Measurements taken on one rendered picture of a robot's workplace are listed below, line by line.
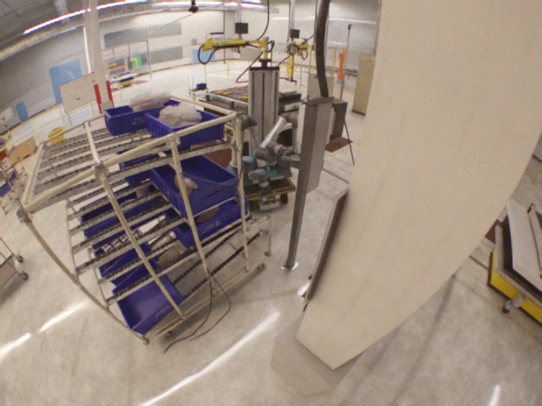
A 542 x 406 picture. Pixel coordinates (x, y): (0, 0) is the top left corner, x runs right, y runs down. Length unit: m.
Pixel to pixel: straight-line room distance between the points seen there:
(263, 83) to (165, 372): 2.99
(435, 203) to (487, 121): 0.15
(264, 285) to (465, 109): 2.21
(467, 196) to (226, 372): 1.98
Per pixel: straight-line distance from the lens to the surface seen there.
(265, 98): 2.65
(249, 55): 3.82
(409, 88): 0.34
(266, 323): 2.15
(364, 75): 7.91
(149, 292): 2.22
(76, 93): 10.88
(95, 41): 7.95
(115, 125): 1.70
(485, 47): 0.34
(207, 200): 1.42
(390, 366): 2.32
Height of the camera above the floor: 2.02
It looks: 40 degrees down
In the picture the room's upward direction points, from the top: 2 degrees clockwise
